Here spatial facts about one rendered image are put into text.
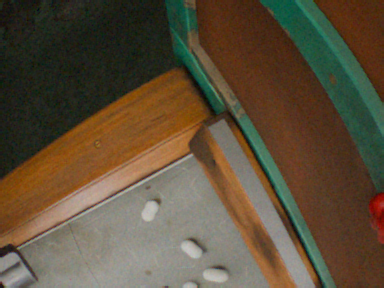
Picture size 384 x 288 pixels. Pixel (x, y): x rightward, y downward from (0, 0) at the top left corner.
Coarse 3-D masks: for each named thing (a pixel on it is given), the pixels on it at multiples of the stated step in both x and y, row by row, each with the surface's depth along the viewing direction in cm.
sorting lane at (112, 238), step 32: (192, 160) 81; (128, 192) 80; (160, 192) 80; (192, 192) 80; (64, 224) 79; (96, 224) 79; (128, 224) 79; (160, 224) 79; (192, 224) 79; (224, 224) 78; (32, 256) 78; (64, 256) 78; (96, 256) 78; (128, 256) 78; (160, 256) 78; (224, 256) 77
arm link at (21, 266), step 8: (0, 248) 65; (8, 248) 64; (16, 248) 66; (0, 256) 63; (8, 256) 63; (16, 256) 63; (0, 264) 62; (8, 264) 63; (16, 264) 63; (24, 264) 64; (0, 272) 62; (8, 272) 62; (16, 272) 63; (24, 272) 63; (32, 272) 66; (8, 280) 62; (16, 280) 63; (24, 280) 63; (32, 280) 64
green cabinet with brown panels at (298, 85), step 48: (192, 0) 58; (240, 0) 43; (288, 0) 30; (336, 0) 25; (192, 48) 71; (240, 48) 54; (288, 48) 40; (336, 48) 28; (240, 96) 66; (288, 96) 47; (336, 96) 32; (288, 144) 56; (336, 144) 40; (288, 192) 66; (336, 192) 46; (336, 240) 53
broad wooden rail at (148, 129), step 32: (128, 96) 81; (160, 96) 81; (192, 96) 81; (96, 128) 80; (128, 128) 80; (160, 128) 80; (192, 128) 80; (32, 160) 79; (64, 160) 79; (96, 160) 79; (128, 160) 79; (160, 160) 80; (0, 192) 78; (32, 192) 78; (64, 192) 78; (96, 192) 79; (0, 224) 77; (32, 224) 77
